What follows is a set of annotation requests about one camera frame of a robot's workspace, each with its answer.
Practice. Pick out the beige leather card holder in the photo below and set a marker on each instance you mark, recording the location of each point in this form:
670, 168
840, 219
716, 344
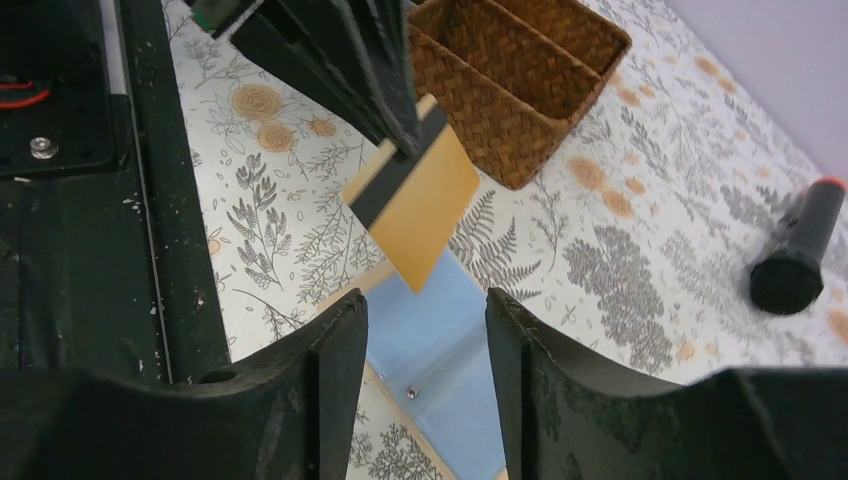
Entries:
428, 407

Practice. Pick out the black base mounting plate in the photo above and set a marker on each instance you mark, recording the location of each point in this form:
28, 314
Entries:
104, 264

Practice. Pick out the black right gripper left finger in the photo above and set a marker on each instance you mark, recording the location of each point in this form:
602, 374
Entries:
284, 412

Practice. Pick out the grey black stripe card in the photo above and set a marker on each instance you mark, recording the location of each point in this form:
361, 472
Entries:
411, 205

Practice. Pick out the brown woven divided basket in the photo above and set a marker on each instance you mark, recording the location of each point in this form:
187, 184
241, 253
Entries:
514, 77

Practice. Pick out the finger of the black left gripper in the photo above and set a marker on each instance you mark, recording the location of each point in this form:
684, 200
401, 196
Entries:
274, 40
383, 56

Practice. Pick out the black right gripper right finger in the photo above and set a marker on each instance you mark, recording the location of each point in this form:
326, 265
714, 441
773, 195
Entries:
568, 412

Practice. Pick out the black microphone orange tip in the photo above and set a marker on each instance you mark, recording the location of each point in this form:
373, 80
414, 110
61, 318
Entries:
788, 279

